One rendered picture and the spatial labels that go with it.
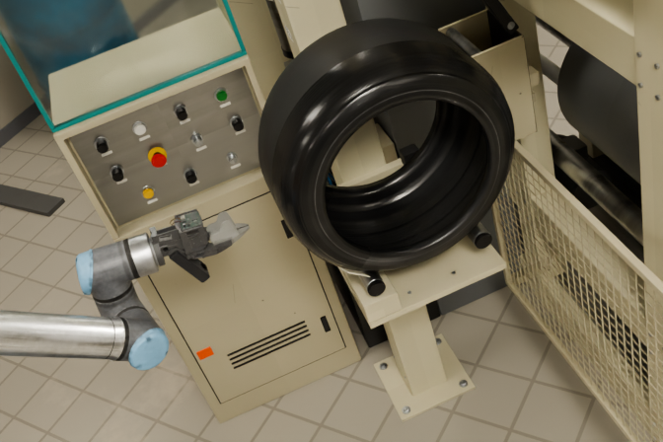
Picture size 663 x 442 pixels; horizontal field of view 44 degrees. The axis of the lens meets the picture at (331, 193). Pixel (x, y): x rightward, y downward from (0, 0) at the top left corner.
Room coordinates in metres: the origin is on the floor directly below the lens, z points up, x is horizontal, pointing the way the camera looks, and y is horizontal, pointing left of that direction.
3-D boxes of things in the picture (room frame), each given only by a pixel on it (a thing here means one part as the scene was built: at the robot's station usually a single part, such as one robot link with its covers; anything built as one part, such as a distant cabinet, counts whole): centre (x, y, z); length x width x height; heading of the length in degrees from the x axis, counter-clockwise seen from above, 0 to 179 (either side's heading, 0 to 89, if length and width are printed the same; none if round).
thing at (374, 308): (1.57, -0.01, 0.83); 0.36 x 0.09 x 0.06; 7
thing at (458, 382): (1.84, -0.09, 0.01); 0.27 x 0.27 x 0.02; 7
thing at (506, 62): (1.85, -0.49, 1.05); 0.20 x 0.15 x 0.30; 7
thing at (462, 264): (1.59, -0.14, 0.80); 0.37 x 0.36 x 0.02; 97
